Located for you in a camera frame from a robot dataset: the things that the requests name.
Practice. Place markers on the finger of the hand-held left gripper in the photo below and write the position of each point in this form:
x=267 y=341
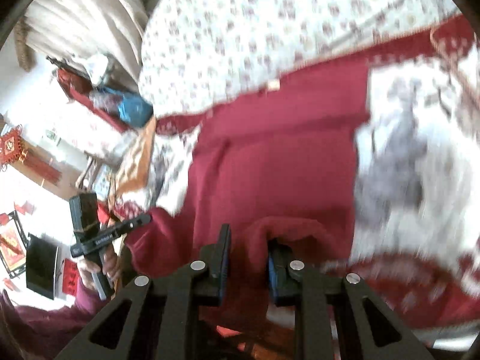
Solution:
x=133 y=223

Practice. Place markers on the beige curtain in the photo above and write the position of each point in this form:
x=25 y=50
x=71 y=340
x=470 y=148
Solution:
x=86 y=15

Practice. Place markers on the floral print quilt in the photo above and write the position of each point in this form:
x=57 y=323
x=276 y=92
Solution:
x=262 y=26

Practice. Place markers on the red knot wall ornament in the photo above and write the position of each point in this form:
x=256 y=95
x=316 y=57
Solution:
x=11 y=144

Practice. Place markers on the red firecracker decoration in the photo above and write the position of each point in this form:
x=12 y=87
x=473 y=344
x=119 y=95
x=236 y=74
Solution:
x=47 y=170

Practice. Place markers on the red framed wall picture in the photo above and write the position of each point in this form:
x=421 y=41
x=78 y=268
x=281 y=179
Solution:
x=9 y=243

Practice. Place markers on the blue plastic bag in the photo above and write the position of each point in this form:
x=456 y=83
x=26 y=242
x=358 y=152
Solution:
x=133 y=108

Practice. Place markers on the person's left forearm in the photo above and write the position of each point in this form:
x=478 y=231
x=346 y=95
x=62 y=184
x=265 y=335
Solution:
x=56 y=318

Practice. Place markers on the dark red knit sweater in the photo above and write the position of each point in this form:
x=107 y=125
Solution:
x=281 y=157

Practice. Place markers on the black television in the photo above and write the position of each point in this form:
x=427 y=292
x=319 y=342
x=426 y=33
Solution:
x=41 y=270

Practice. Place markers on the red paper decoration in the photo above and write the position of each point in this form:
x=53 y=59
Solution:
x=69 y=275

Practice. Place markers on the red and white fleece blanket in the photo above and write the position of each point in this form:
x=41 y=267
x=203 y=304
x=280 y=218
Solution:
x=412 y=120

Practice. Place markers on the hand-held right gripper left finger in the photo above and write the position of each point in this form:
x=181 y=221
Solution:
x=226 y=270

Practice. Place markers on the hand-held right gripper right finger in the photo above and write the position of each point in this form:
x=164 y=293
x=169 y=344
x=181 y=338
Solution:
x=272 y=277

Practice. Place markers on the white plastic bag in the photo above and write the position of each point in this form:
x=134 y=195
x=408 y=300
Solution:
x=95 y=67

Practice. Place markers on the person's left hand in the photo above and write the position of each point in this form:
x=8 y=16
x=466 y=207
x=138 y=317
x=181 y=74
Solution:
x=112 y=266

